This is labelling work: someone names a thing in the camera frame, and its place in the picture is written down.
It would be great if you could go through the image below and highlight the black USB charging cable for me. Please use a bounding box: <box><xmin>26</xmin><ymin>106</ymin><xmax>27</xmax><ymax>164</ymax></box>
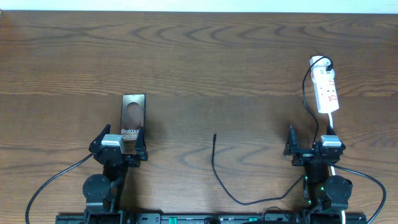
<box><xmin>211</xmin><ymin>55</ymin><xmax>334</xmax><ymax>206</ymax></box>

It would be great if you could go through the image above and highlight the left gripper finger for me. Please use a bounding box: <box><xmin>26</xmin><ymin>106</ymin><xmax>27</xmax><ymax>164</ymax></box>
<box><xmin>134</xmin><ymin>126</ymin><xmax>148</xmax><ymax>161</ymax></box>
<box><xmin>89</xmin><ymin>124</ymin><xmax>111</xmax><ymax>152</ymax></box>

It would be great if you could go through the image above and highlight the white power strip cord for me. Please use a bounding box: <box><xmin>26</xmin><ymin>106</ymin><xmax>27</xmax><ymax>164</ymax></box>
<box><xmin>327</xmin><ymin>112</ymin><xmax>347</xmax><ymax>224</ymax></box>

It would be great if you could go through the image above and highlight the white power strip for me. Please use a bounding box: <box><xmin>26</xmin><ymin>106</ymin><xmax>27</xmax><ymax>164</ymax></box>
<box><xmin>311</xmin><ymin>67</ymin><xmax>339</xmax><ymax>114</ymax></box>

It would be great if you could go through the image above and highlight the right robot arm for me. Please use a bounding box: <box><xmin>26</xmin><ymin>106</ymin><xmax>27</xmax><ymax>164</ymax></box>
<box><xmin>283</xmin><ymin>126</ymin><xmax>353</xmax><ymax>223</ymax></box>

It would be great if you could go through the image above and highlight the black left camera cable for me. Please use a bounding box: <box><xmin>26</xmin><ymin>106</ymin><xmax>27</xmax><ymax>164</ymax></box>
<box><xmin>25</xmin><ymin>152</ymin><xmax>94</xmax><ymax>224</ymax></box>

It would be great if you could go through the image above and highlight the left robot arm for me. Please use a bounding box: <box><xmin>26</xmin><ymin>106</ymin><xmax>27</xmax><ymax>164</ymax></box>
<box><xmin>83</xmin><ymin>124</ymin><xmax>148</xmax><ymax>223</ymax></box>

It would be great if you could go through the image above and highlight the white USB wall charger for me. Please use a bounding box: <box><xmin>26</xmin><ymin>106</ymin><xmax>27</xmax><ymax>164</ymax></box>
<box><xmin>310</xmin><ymin>55</ymin><xmax>333</xmax><ymax>72</ymax></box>

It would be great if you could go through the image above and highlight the Galaxy S25 Ultra smartphone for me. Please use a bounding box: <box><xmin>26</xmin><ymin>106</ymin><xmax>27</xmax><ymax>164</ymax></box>
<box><xmin>120</xmin><ymin>93</ymin><xmax>146</xmax><ymax>141</ymax></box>

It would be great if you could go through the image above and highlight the black camera cable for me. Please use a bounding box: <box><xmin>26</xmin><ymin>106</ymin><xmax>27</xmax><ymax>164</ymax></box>
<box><xmin>25</xmin><ymin>152</ymin><xmax>94</xmax><ymax>224</ymax></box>
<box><xmin>323</xmin><ymin>160</ymin><xmax>387</xmax><ymax>224</ymax></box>

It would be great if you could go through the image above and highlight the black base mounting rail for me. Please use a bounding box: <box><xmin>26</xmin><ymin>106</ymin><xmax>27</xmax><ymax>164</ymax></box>
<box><xmin>55</xmin><ymin>212</ymin><xmax>368</xmax><ymax>224</ymax></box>

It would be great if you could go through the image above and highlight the black right camera cable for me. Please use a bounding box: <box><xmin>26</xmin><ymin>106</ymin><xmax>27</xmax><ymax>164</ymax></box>
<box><xmin>323</xmin><ymin>160</ymin><xmax>387</xmax><ymax>224</ymax></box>

